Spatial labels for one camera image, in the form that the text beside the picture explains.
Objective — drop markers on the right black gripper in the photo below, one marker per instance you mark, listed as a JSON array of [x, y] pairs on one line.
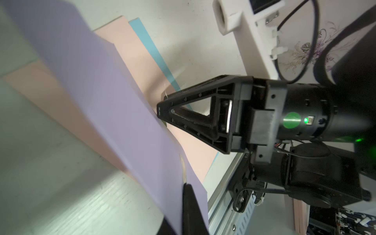
[[268, 111]]

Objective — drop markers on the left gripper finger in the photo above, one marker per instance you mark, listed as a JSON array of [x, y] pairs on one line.
[[193, 219]]

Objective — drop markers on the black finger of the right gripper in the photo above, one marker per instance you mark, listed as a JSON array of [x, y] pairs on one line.
[[211, 111]]

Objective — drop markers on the light blue envelope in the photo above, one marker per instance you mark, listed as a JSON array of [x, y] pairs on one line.
[[155, 55]]

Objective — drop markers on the lilac purple envelope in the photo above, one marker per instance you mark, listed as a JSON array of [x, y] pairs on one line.
[[85, 66]]

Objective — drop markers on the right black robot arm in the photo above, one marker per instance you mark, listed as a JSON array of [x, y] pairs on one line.
[[308, 141]]

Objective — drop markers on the aluminium mounting rail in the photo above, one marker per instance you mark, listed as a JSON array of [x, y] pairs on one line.
[[223, 220]]

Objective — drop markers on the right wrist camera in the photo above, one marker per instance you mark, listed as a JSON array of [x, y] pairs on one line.
[[256, 38]]

